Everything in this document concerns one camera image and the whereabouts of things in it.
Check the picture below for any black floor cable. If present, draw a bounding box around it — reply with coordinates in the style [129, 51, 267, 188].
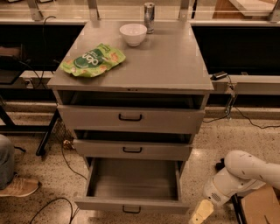
[28, 139, 88, 224]

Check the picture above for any white bowl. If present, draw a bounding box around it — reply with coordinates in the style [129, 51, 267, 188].
[119, 24, 147, 46]

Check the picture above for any black cable right floor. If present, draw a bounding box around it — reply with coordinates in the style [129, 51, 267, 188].
[202, 74, 280, 130]

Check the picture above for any grey bottom drawer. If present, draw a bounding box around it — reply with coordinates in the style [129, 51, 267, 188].
[75, 158, 188, 214]

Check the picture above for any black table frame leg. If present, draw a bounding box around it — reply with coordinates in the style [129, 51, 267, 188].
[0, 100, 60, 157]

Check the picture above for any tan sneaker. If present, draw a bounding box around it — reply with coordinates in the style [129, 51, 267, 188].
[0, 174, 39, 198]

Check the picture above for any grey drawer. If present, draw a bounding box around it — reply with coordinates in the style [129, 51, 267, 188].
[75, 158, 188, 214]
[58, 91, 204, 134]
[73, 130, 193, 161]

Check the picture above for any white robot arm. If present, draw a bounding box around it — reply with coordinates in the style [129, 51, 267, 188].
[188, 150, 280, 224]

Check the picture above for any grey top drawer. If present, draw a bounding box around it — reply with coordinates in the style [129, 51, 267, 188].
[58, 91, 204, 134]

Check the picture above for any black metal stand leg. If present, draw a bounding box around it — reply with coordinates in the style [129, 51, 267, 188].
[215, 158, 247, 224]

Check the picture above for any grey trouser leg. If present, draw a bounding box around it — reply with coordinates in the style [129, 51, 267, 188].
[0, 135, 15, 190]

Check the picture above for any silver drink can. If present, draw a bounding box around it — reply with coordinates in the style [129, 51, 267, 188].
[143, 2, 155, 34]

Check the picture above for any grey middle drawer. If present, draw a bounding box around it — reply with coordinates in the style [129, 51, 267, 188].
[73, 130, 193, 161]

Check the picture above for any black power adapter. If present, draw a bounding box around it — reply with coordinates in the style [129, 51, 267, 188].
[211, 71, 228, 81]

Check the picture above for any green chip bag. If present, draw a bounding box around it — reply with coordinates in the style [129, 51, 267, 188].
[59, 44, 126, 78]

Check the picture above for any grey drawer cabinet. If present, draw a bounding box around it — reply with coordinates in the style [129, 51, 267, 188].
[46, 19, 214, 176]

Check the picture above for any cardboard box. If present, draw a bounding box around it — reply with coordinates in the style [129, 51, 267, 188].
[241, 185, 280, 224]

